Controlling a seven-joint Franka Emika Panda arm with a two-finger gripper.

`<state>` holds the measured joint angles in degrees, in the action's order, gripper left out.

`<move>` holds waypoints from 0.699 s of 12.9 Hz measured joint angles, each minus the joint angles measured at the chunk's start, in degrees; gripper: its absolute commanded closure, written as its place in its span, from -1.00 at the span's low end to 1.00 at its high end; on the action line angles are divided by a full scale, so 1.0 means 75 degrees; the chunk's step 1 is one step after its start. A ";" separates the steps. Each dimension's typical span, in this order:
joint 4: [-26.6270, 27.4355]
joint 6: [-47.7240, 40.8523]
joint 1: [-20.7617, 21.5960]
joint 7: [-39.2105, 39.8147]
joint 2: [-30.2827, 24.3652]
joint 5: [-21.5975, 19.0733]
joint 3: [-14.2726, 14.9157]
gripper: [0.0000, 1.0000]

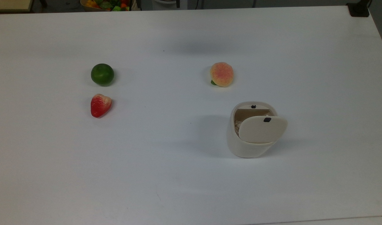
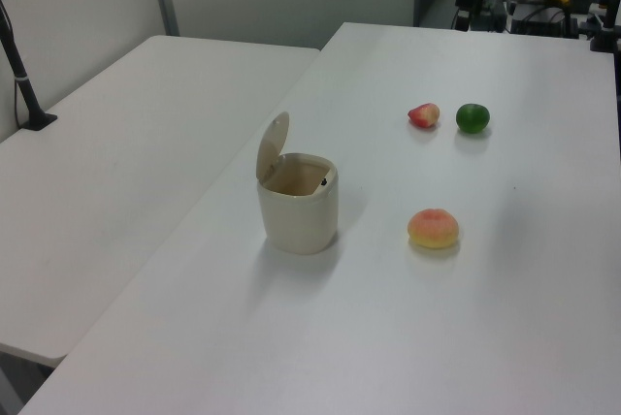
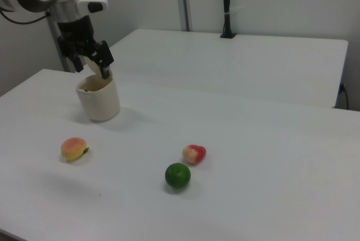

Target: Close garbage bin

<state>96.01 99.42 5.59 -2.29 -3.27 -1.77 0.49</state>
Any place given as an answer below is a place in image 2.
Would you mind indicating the beige garbage bin with lid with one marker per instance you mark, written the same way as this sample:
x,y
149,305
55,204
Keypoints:
x,y
301,221

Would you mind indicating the black equipment box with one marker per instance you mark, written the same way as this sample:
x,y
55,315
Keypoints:
x,y
541,17

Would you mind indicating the green toy lime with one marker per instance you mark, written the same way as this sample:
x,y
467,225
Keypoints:
x,y
472,118

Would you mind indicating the red toy strawberry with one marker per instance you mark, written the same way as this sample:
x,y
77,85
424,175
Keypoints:
x,y
424,116

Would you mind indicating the orange yellow toy peach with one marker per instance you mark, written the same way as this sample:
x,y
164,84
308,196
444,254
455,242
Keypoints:
x,y
433,229

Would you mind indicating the black pole with flat base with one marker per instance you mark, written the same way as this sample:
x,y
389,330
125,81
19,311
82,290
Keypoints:
x,y
22,80

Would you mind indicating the black camera stand clamp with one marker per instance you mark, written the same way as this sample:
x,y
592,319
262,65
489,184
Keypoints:
x,y
606,27

